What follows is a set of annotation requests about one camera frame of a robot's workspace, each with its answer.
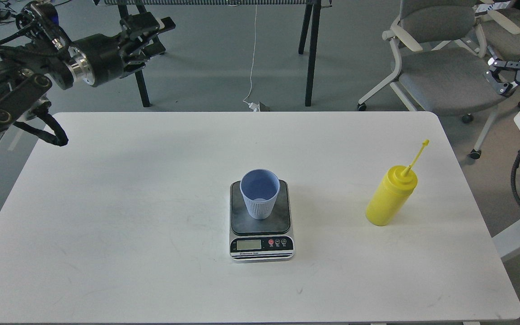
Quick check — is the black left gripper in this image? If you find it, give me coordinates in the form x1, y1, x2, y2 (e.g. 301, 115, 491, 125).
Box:
68, 12, 176, 87

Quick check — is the yellow squeeze bottle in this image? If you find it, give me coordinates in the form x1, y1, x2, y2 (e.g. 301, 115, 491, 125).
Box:
365, 139, 430, 226

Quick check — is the blue ribbed plastic cup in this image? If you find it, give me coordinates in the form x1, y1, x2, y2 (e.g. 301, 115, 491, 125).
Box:
240, 169, 281, 220

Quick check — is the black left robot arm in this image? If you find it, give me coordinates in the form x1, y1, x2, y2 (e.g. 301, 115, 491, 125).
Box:
0, 1, 175, 146

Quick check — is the digital kitchen scale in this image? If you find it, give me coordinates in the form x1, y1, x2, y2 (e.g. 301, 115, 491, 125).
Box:
229, 180, 296, 263

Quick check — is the grey office chair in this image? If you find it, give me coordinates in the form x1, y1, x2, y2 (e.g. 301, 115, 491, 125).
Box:
479, 0, 520, 109
357, 0, 504, 160

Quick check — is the white hanging cable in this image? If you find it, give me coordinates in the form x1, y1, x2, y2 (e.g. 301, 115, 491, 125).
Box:
242, 5, 260, 112

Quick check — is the black metal frame table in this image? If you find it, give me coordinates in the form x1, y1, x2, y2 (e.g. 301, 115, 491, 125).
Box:
93, 0, 326, 107

